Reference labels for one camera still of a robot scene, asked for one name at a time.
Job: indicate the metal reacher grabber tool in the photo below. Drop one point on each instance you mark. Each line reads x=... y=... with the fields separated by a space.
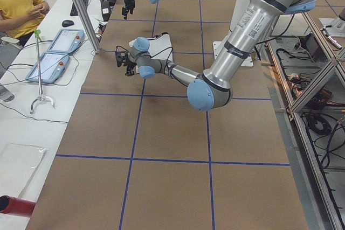
x=41 y=96

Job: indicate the upper blue teach pendant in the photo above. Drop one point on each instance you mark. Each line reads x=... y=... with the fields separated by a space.
x=67 y=41

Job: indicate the person in yellow shirt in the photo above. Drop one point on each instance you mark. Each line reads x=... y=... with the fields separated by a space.
x=19 y=18

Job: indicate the aluminium frame post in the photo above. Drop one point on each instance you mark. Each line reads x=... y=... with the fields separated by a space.
x=86 y=22

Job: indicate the black box with label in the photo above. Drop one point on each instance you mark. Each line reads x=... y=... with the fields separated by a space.
x=105 y=10

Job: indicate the red cylinder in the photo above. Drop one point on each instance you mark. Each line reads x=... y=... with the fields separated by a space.
x=17 y=207

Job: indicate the lower blue teach pendant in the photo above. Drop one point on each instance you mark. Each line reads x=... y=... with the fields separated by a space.
x=52 y=66

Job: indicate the grey cartoon print t-shirt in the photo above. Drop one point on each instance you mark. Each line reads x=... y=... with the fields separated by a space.
x=161 y=45

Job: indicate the black computer mouse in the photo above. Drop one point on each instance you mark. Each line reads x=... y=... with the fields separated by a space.
x=67 y=23

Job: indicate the blue teach pendant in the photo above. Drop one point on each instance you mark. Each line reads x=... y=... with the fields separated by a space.
x=67 y=41
x=52 y=66

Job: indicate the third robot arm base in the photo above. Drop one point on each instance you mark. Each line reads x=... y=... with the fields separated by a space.
x=333 y=27

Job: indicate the clear plastic bag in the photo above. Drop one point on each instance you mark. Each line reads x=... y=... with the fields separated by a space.
x=19 y=164

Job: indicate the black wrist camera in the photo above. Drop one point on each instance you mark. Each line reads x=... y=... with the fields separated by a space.
x=121 y=58

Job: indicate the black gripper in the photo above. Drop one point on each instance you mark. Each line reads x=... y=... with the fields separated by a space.
x=127 y=0
x=130 y=66

